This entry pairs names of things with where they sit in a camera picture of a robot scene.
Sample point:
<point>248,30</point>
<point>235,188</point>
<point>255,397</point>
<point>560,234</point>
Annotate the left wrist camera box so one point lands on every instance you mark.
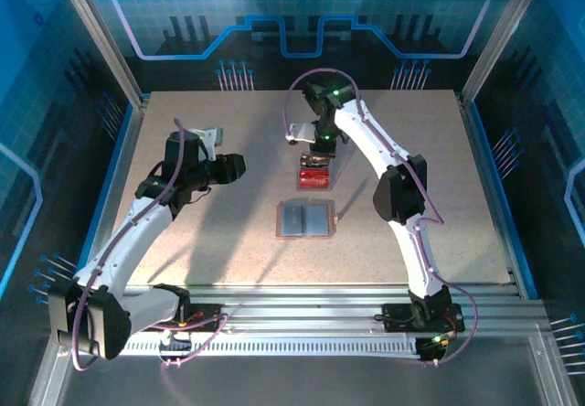
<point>203,143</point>

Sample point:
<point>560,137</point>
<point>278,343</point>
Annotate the aluminium frame post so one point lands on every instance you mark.
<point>101,35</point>
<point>503,35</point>

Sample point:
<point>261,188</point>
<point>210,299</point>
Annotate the red credit card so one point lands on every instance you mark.
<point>314,179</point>

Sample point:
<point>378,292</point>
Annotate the aluminium table side rail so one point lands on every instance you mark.
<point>135,127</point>
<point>472,127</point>

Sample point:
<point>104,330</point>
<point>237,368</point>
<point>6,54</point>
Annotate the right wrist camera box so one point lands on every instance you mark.
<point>299,132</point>

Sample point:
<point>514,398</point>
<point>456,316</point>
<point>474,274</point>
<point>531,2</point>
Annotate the black credit card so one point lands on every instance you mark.
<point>313,161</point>

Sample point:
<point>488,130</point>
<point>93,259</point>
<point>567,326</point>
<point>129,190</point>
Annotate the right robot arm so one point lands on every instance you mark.
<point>402,186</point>

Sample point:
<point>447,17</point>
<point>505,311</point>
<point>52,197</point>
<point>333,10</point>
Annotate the aluminium frame cross rail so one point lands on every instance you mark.
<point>297,310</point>

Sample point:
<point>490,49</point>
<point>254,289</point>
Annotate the brown leather card holder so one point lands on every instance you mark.
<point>304,221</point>

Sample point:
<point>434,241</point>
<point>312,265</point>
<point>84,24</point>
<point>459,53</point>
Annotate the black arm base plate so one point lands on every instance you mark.
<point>395,319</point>
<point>205,321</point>

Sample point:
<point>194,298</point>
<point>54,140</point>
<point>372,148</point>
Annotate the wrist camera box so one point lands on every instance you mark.
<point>203,143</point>
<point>299,132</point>

